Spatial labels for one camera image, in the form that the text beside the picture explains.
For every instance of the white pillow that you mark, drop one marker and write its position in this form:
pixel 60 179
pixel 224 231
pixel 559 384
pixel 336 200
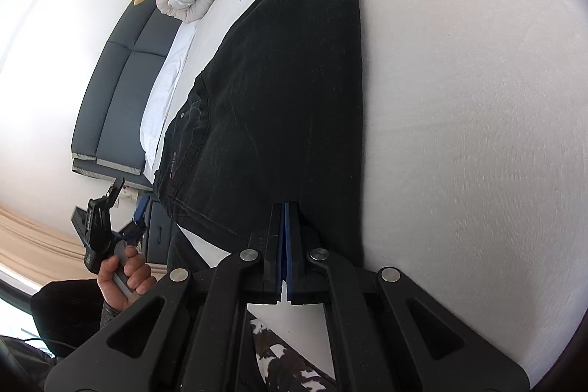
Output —
pixel 161 98

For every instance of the person's patterned clothing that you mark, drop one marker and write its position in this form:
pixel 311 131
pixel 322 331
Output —
pixel 289 364

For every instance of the grey padded headboard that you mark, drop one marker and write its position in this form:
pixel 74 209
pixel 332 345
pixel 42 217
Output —
pixel 119 107

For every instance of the black pants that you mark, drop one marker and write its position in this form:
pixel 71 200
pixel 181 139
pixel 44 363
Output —
pixel 285 98

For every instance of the black nightstand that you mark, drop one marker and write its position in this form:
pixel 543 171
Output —
pixel 161 231

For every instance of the person's left hand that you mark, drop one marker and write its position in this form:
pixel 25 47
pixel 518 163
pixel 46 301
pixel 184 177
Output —
pixel 124 282

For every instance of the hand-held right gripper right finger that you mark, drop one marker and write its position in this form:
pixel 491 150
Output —
pixel 295 236

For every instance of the beige curtain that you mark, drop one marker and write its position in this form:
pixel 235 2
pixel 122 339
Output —
pixel 36 249

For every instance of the person's left forearm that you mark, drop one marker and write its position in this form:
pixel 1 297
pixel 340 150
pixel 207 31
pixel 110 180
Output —
pixel 69 309

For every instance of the white bed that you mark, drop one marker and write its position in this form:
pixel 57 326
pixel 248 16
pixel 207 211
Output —
pixel 459 98

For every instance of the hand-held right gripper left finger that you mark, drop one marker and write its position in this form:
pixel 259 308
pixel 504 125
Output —
pixel 275 236

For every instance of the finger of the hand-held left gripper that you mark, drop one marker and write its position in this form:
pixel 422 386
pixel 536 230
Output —
pixel 141 210
pixel 115 192

